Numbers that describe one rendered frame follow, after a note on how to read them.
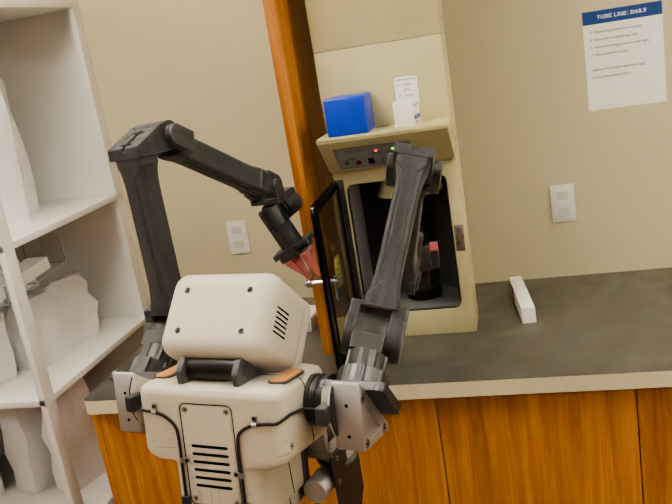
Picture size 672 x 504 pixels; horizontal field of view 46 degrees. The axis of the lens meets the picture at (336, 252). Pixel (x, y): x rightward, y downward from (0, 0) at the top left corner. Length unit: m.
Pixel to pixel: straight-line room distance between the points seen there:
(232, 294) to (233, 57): 1.36
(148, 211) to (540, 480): 1.12
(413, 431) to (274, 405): 0.79
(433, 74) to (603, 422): 0.91
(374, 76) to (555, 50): 0.62
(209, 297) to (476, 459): 0.91
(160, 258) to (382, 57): 0.81
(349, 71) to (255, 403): 1.03
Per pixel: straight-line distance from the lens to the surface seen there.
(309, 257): 1.88
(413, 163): 1.49
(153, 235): 1.52
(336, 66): 2.04
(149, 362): 1.51
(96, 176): 2.82
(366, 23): 2.02
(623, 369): 1.89
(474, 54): 2.43
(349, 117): 1.94
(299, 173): 2.01
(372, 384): 1.26
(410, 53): 2.01
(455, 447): 2.00
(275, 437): 1.26
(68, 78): 2.81
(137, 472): 2.29
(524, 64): 2.43
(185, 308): 1.36
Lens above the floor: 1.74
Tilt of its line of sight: 15 degrees down
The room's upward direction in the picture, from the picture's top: 9 degrees counter-clockwise
